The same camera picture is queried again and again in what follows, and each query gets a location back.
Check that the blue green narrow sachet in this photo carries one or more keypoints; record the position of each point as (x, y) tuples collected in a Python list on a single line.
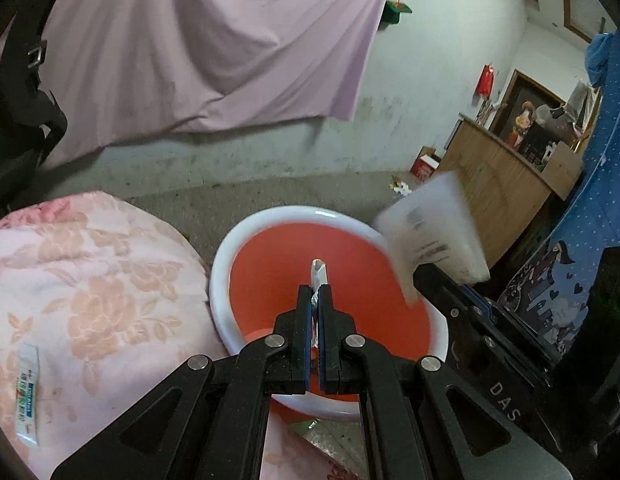
[(26, 390)]

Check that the white printed sachet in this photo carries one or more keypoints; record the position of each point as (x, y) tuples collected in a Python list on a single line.
[(434, 225)]

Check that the black office chair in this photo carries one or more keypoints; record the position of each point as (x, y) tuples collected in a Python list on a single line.
[(31, 120)]

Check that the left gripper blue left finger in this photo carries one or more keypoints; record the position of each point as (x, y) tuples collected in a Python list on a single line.
[(300, 346)]

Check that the red box on floor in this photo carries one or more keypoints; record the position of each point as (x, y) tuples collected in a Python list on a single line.
[(425, 164)]

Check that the wooden cabinet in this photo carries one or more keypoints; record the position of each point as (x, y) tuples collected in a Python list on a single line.
[(503, 190)]

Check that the green white small sachet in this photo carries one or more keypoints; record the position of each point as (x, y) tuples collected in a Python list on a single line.
[(318, 275)]

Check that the pink hanging bed sheet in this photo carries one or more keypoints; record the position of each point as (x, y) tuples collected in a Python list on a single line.
[(126, 70)]

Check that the blue dotted cloth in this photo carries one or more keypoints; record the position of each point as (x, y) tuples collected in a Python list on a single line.
[(580, 209)]

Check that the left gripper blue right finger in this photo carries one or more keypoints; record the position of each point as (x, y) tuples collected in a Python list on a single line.
[(329, 341)]

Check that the green red hanging ornament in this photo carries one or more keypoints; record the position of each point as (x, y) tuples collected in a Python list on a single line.
[(392, 11)]

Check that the red white plastic basin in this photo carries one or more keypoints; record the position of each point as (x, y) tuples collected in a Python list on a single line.
[(384, 342)]

